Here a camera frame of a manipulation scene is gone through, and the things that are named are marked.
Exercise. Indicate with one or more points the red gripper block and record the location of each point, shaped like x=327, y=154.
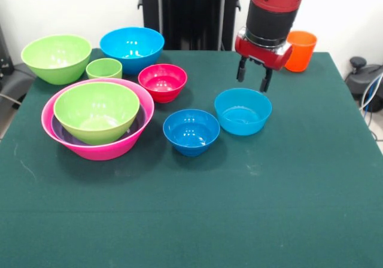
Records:
x=263, y=55

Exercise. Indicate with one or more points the turquoise bowl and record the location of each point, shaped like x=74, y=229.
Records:
x=242, y=115

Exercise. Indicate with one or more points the dark blue small bowl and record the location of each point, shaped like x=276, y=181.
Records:
x=191, y=133

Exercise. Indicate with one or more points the purple shallow bowl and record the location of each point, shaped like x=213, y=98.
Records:
x=138, y=124

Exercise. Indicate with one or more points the lime green small cup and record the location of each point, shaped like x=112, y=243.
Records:
x=104, y=68

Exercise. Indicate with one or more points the lime green large bowl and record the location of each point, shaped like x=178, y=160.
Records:
x=95, y=112
x=57, y=58

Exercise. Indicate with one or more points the pink large bowl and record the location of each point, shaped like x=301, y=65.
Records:
x=101, y=153

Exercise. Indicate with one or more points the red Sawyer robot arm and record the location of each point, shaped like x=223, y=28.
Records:
x=272, y=10

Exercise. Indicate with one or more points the orange cup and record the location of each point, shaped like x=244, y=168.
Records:
x=303, y=55

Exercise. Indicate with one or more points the red small bowl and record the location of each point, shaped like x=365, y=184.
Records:
x=162, y=82

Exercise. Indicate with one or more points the black stand base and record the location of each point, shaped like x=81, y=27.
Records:
x=15, y=79
x=363, y=79

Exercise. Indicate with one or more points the blue large bowl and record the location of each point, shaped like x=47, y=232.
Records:
x=131, y=49

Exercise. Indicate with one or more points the dark green table cloth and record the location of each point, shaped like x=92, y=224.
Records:
x=191, y=205

